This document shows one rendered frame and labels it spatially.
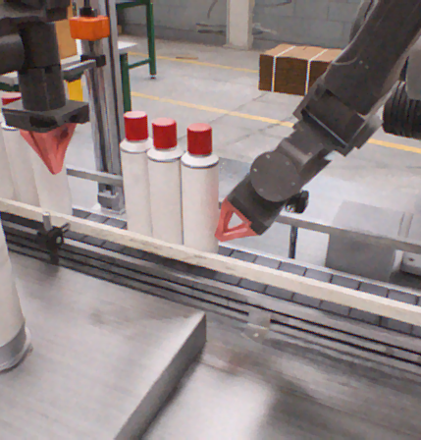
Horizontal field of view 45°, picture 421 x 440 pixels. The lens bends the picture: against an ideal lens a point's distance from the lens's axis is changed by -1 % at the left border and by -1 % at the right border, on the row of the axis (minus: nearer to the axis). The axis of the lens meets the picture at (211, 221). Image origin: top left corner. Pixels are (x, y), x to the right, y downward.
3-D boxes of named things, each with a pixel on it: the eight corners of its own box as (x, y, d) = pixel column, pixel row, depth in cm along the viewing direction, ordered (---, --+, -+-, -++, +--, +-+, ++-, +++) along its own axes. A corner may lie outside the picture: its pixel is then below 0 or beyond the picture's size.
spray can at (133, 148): (122, 243, 80) (108, 116, 70) (140, 228, 84) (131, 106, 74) (149, 251, 78) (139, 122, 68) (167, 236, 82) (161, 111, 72)
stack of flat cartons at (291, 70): (256, 89, 469) (258, 54, 453) (278, 77, 510) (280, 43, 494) (325, 99, 443) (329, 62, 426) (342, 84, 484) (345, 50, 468)
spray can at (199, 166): (178, 263, 75) (173, 130, 65) (191, 246, 79) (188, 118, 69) (211, 270, 74) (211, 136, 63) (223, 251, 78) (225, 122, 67)
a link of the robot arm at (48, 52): (63, 12, 63) (32, 10, 66) (19, 20, 58) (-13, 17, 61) (71, 68, 66) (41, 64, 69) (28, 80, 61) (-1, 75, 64)
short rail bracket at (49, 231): (44, 280, 80) (30, 213, 74) (57, 270, 82) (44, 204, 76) (60, 286, 79) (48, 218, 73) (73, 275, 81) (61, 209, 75)
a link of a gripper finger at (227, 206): (193, 229, 71) (234, 188, 65) (214, 207, 76) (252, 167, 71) (229, 263, 71) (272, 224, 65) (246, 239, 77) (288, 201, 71)
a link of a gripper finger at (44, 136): (53, 185, 69) (41, 118, 65) (14, 176, 72) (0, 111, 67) (84, 167, 75) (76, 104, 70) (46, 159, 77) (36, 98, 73)
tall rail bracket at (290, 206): (269, 286, 79) (276, 190, 70) (285, 261, 84) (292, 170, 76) (289, 292, 77) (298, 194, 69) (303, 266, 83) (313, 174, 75)
